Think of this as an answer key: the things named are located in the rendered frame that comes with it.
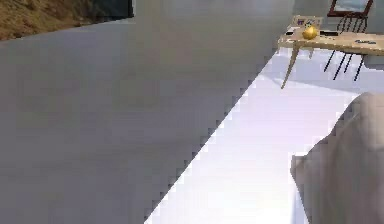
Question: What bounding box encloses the light wooden table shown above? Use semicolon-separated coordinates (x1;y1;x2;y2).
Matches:
277;27;384;90

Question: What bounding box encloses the small colourful box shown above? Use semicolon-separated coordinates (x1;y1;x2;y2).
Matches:
292;14;324;29

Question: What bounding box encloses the dark window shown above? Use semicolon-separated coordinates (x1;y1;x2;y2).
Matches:
87;0;135;22

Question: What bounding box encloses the grey upholstered sofa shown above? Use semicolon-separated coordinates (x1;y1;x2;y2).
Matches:
289;92;384;224

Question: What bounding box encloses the framed picture with red frame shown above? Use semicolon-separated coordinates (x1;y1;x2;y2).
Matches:
326;0;374;18

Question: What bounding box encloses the yellow round fruit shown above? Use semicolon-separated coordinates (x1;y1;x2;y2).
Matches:
301;25;319;41

